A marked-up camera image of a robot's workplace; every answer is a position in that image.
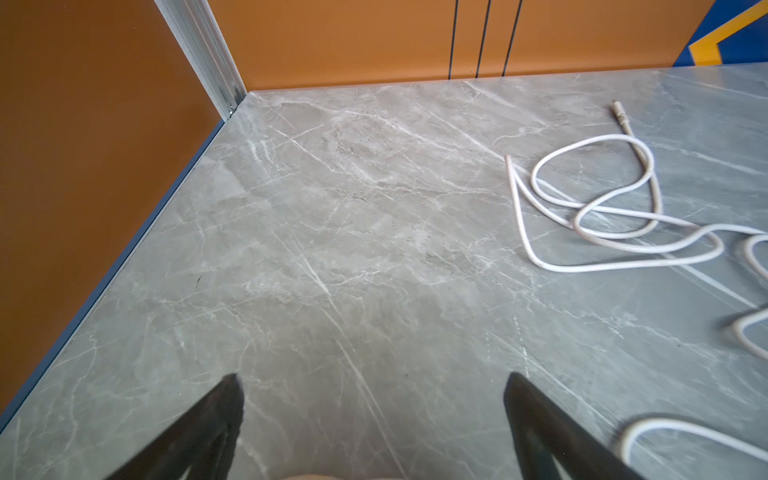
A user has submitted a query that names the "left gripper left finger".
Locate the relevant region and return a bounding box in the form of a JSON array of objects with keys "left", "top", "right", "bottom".
[{"left": 109, "top": 373, "right": 244, "bottom": 479}]

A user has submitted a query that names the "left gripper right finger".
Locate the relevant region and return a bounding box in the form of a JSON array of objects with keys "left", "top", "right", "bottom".
[{"left": 503, "top": 372, "right": 641, "bottom": 479}]

